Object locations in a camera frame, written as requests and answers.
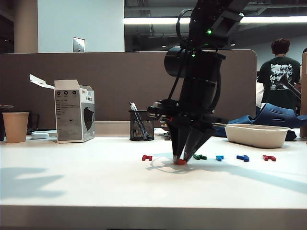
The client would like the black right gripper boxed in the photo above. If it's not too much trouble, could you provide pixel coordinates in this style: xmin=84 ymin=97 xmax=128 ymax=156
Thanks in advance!
xmin=165 ymin=102 xmax=229 ymax=161

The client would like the black mesh pen holder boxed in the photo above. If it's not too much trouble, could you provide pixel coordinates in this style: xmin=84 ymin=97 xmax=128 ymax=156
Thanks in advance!
xmin=129 ymin=109 xmax=155 ymax=141

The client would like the clear pen with black cap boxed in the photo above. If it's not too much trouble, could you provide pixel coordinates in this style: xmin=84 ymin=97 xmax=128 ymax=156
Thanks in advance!
xmin=129 ymin=102 xmax=149 ymax=140

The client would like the beige pulp tray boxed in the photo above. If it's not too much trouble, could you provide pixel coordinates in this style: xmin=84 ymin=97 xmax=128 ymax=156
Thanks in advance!
xmin=224 ymin=124 xmax=291 ymax=149

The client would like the brown desk partition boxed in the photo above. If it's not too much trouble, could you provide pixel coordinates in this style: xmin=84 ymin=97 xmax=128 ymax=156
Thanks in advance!
xmin=0 ymin=49 xmax=257 ymax=125

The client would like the person in dark green shirt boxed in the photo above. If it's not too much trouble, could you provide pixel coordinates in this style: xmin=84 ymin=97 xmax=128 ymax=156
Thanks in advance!
xmin=258 ymin=38 xmax=302 ymax=112

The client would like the grey angled metal bar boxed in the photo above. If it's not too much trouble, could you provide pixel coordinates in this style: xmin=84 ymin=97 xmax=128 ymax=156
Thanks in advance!
xmin=279 ymin=73 xmax=302 ymax=99

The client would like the grey white mask box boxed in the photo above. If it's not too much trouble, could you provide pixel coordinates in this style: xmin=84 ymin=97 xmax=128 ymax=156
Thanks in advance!
xmin=29 ymin=73 xmax=96 ymax=144

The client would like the white ceiling light strip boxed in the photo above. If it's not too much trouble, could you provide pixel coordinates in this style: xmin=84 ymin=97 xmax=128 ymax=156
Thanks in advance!
xmin=123 ymin=16 xmax=307 ymax=24

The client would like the white earbuds case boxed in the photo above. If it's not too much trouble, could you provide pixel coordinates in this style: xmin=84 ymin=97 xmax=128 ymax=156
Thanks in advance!
xmin=30 ymin=132 xmax=50 ymax=140

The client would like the dark glass tumbler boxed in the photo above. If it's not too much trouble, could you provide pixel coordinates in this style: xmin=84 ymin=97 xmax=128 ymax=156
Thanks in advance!
xmin=26 ymin=114 xmax=40 ymax=135

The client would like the brown paper cup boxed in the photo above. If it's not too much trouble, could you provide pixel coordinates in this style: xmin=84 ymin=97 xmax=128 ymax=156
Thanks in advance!
xmin=1 ymin=112 xmax=30 ymax=143

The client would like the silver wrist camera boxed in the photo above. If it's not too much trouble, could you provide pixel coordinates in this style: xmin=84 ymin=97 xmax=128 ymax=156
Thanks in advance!
xmin=147 ymin=101 xmax=169 ymax=118

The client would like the metal wall plate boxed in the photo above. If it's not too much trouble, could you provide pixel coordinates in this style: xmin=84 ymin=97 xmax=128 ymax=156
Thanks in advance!
xmin=72 ymin=36 xmax=86 ymax=53

